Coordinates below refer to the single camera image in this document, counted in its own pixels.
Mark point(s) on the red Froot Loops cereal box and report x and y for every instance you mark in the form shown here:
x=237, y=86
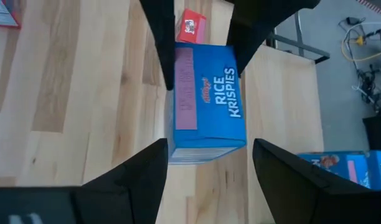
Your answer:
x=190, y=31
x=3, y=12

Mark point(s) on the wooden shelf with black legs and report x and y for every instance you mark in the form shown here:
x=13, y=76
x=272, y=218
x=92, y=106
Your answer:
x=284, y=109

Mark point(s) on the blue Rice Krispies cereal box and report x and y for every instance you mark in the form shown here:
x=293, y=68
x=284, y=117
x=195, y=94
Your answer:
x=209, y=124
x=380, y=168
x=333, y=161

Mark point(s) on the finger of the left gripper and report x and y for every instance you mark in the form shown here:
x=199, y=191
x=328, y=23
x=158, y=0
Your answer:
x=252, y=28
x=162, y=31

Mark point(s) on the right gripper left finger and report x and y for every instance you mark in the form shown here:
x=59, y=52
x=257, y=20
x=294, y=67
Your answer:
x=84, y=202

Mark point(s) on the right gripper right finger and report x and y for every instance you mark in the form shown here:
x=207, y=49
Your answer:
x=318, y=196

